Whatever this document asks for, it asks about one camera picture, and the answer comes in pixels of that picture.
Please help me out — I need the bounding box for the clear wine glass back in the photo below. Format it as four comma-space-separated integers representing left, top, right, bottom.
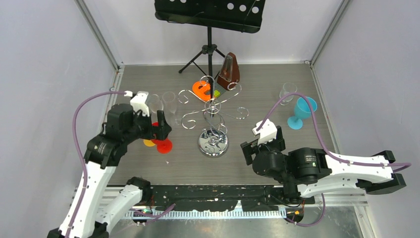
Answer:
162, 91, 179, 126

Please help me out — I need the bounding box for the chrome wine glass rack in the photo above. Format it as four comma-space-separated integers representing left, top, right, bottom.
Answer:
180, 75, 249, 158

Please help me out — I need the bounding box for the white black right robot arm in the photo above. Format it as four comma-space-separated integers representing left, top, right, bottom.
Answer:
240, 124, 406, 204

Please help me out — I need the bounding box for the brown metronome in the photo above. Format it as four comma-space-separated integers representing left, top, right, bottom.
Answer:
216, 52, 240, 90

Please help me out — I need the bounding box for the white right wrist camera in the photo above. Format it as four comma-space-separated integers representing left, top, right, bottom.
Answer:
252, 119, 277, 145

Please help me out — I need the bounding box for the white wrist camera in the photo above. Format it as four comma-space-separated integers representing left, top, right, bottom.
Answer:
252, 119, 277, 145
130, 91, 150, 117

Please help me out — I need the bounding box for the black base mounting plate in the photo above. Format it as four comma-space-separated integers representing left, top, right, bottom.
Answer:
141, 185, 315, 212

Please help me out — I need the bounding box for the clear textured wine glass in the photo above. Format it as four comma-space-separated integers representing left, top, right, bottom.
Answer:
279, 82, 297, 105

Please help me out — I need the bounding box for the yellow wine glass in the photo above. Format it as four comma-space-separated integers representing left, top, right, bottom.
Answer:
143, 139, 156, 147

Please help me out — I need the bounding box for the aluminium frame rail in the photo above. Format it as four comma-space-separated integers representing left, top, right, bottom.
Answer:
69, 183, 370, 221

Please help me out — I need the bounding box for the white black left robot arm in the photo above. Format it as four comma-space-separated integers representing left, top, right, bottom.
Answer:
47, 104, 172, 238

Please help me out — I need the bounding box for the red wine glass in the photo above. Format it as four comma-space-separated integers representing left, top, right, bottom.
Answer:
151, 133, 173, 154

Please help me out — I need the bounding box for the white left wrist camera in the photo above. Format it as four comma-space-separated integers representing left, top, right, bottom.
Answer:
130, 91, 150, 117

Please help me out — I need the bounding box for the blue wine glass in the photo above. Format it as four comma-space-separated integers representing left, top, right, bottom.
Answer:
287, 97, 311, 130

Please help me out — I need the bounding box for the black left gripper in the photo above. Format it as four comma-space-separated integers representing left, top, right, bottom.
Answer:
124, 107, 171, 144

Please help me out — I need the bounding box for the black music stand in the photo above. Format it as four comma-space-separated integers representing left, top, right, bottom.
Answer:
154, 0, 265, 88

